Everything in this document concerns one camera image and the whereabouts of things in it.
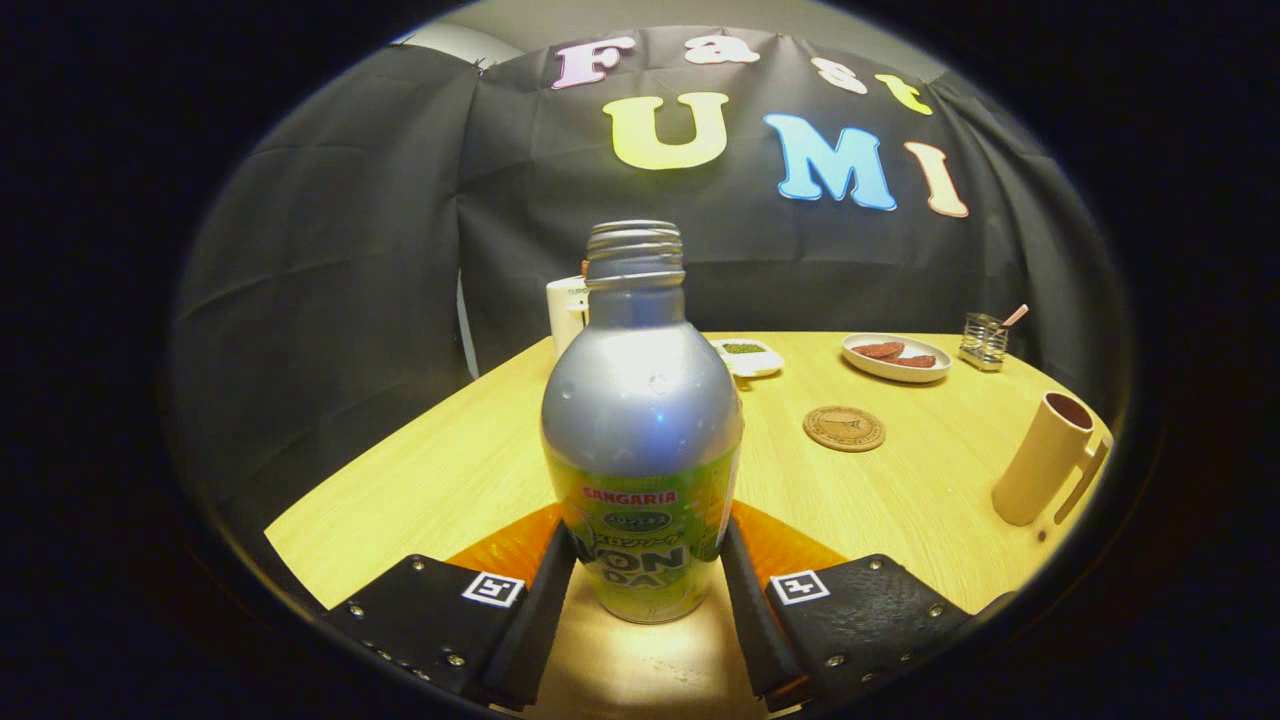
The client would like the metal wire basket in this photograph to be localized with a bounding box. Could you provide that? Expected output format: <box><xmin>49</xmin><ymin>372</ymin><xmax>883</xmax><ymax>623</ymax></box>
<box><xmin>958</xmin><ymin>312</ymin><xmax>1009</xmax><ymax>373</ymax></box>

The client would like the white toaster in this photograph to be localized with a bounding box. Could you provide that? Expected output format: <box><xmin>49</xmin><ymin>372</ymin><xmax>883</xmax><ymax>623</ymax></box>
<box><xmin>546</xmin><ymin>275</ymin><xmax>591</xmax><ymax>361</ymax></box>

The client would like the beige cup with handle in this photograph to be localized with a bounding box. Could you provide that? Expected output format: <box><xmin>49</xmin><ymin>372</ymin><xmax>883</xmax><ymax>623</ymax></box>
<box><xmin>992</xmin><ymin>392</ymin><xmax>1113</xmax><ymax>528</ymax></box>

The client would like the white round plate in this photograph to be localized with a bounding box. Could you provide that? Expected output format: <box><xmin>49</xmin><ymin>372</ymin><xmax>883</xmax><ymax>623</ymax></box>
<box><xmin>841</xmin><ymin>333</ymin><xmax>953</xmax><ymax>384</ymax></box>

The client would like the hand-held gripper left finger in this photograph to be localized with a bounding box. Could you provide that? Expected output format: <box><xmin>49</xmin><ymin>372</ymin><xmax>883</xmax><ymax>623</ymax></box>
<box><xmin>325</xmin><ymin>503</ymin><xmax>579</xmax><ymax>713</ymax></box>

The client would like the round cork coaster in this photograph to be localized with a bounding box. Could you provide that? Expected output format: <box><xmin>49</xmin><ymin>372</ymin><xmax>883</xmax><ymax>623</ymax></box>
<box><xmin>802</xmin><ymin>405</ymin><xmax>887</xmax><ymax>453</ymax></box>

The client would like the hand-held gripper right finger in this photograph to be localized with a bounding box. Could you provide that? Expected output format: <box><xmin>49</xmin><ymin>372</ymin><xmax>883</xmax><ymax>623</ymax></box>
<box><xmin>720</xmin><ymin>500</ymin><xmax>976</xmax><ymax>713</ymax></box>

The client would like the wooden table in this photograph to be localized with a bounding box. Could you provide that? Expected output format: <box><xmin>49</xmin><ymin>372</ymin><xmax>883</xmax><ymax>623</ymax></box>
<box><xmin>263</xmin><ymin>330</ymin><xmax>1116</xmax><ymax>720</ymax></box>

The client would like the white divided bean tray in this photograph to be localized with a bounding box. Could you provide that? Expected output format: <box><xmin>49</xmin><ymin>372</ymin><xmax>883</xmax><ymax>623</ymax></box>
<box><xmin>710</xmin><ymin>338</ymin><xmax>785</xmax><ymax>381</ymax></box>

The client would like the black backdrop cloth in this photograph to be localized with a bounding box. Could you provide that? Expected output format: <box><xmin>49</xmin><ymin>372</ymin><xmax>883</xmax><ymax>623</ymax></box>
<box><xmin>175</xmin><ymin>25</ymin><xmax>1131</xmax><ymax>541</ymax></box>

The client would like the silver green juice bottle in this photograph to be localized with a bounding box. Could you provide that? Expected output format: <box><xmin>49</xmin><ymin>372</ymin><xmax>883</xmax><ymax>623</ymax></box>
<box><xmin>540</xmin><ymin>220</ymin><xmax>746</xmax><ymax>626</ymax></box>

